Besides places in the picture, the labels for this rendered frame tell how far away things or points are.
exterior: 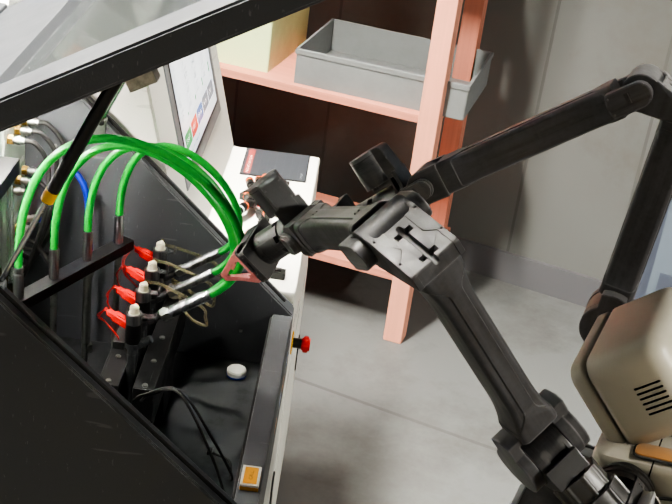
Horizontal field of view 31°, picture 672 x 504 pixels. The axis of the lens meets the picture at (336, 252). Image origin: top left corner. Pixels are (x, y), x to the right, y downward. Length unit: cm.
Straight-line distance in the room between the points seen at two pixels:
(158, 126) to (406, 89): 165
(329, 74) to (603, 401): 238
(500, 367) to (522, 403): 7
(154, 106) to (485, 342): 103
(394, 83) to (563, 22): 75
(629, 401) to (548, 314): 286
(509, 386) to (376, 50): 282
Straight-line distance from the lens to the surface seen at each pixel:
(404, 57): 427
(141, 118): 235
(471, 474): 369
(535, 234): 465
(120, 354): 223
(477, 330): 151
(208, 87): 284
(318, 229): 173
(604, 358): 173
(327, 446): 369
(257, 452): 207
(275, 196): 190
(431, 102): 384
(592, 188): 453
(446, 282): 146
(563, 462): 166
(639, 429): 176
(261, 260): 198
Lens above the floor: 220
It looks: 28 degrees down
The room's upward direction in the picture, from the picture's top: 8 degrees clockwise
